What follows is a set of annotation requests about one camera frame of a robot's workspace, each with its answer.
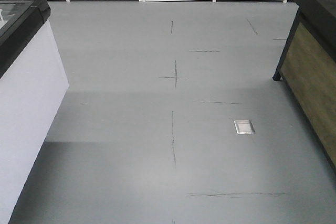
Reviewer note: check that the metal floor outlet plate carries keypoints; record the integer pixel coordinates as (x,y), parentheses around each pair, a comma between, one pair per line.
(243,127)

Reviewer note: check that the white chest freezer black lid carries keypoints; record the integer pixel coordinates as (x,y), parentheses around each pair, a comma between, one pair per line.
(33,85)

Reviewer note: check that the black wooden produce stand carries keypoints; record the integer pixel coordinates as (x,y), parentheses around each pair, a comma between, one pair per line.
(307,66)

